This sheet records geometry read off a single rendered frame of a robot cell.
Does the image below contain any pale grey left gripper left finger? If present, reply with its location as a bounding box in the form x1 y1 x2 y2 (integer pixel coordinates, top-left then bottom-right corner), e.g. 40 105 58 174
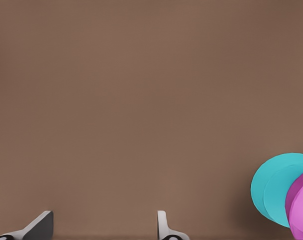
0 210 54 240

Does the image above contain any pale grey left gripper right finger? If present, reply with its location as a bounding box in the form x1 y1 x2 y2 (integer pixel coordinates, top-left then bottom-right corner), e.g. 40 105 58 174
156 210 191 240

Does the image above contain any blue plate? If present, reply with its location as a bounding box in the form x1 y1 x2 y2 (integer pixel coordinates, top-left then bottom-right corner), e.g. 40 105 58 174
250 152 303 229

